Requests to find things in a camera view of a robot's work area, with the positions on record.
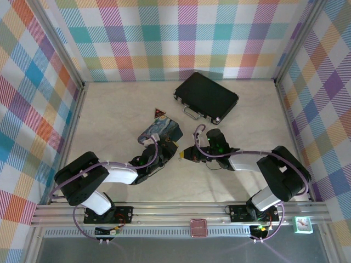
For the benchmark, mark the starry night painting box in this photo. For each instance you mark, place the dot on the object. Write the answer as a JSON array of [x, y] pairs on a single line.
[[164, 127]]

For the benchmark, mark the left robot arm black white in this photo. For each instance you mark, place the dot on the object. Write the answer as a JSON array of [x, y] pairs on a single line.
[[90, 170]]

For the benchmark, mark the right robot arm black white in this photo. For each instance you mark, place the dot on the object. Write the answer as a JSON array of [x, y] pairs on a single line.
[[282, 175]]

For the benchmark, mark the dark red triangular badge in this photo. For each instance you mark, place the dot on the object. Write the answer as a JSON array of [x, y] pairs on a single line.
[[159, 113]]

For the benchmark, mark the aluminium front beam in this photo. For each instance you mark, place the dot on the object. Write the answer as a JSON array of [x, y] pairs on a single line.
[[178, 212]]

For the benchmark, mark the pink square plastic box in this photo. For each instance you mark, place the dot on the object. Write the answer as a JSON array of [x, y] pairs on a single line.
[[198, 227]]

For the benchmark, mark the perforated grey metal strip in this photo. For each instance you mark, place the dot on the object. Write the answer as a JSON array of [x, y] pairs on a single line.
[[164, 232]]

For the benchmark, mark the small green connector board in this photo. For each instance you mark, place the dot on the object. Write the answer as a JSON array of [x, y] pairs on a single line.
[[113, 231], [260, 228]]

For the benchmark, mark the grey metal sheet panel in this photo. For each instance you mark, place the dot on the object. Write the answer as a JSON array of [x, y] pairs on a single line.
[[164, 249]]

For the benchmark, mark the small white glowing cube clock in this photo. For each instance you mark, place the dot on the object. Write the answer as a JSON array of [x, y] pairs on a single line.
[[303, 224]]

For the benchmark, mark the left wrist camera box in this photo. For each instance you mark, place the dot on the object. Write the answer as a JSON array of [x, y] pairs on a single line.
[[149, 142]]

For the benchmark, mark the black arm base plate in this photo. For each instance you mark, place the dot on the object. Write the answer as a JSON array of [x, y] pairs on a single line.
[[126, 213], [238, 212]]

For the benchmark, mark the aluminium table side rail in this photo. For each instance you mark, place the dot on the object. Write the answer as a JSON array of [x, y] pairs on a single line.
[[288, 128], [75, 131]]

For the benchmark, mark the aluminium corner post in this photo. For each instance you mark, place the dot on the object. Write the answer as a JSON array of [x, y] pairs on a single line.
[[301, 38], [55, 43]]

